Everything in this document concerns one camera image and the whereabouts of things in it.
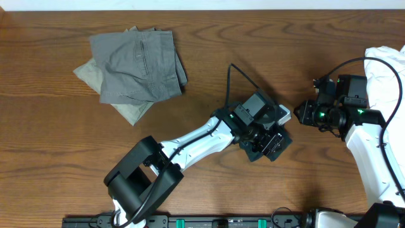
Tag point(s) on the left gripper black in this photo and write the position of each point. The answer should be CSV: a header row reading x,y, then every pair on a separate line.
x,y
271,141

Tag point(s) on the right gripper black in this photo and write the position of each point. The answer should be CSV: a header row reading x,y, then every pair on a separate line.
x,y
304,115

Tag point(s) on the dark teal t-shirt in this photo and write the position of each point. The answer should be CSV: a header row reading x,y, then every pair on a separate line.
x,y
246,143

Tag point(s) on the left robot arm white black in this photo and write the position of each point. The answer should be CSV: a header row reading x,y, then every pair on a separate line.
x,y
151,170

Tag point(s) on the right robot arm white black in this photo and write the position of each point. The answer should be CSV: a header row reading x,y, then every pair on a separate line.
x,y
341,108

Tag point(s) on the white crumpled garment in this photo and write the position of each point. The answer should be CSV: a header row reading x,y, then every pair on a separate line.
x,y
383,92

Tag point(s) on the beige folded garment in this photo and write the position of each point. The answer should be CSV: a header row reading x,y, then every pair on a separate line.
x,y
93,77

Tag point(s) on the grey folded shorts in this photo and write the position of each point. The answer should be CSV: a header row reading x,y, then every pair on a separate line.
x,y
138,66

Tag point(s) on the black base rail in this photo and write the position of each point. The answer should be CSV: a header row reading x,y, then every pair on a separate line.
x,y
279,218

